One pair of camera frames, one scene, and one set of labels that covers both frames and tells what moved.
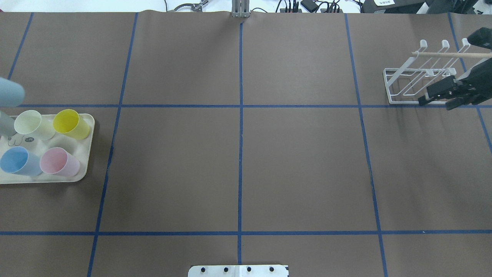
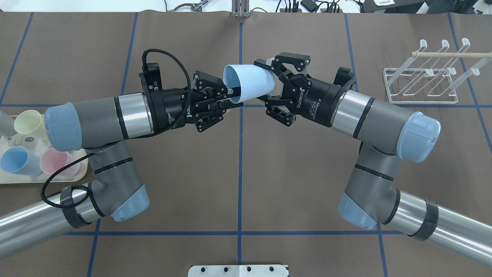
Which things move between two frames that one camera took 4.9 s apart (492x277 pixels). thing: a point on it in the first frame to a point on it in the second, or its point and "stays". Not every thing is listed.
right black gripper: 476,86 to 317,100
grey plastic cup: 7,124 stays
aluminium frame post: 240,8 stays
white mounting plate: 238,271 stays
